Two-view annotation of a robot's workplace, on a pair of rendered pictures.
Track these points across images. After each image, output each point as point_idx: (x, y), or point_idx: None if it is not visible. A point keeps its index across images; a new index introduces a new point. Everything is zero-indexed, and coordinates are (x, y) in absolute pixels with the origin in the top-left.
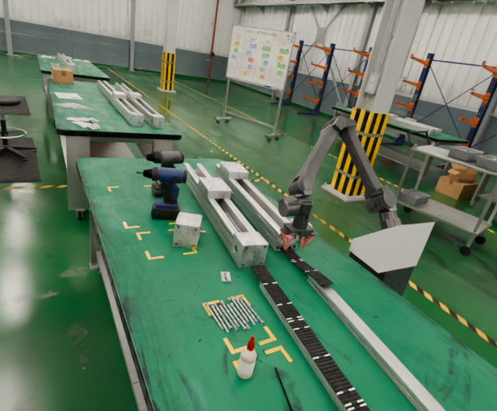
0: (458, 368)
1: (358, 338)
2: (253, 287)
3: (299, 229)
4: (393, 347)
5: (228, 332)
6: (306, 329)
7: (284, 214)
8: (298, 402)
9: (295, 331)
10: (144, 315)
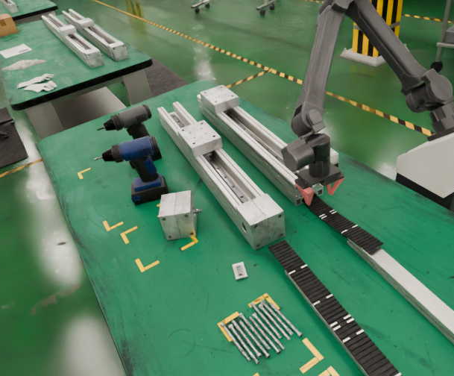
0: None
1: (436, 325)
2: (277, 276)
3: (319, 177)
4: None
5: (258, 362)
6: (360, 335)
7: (294, 169)
8: None
9: (345, 344)
10: (150, 364)
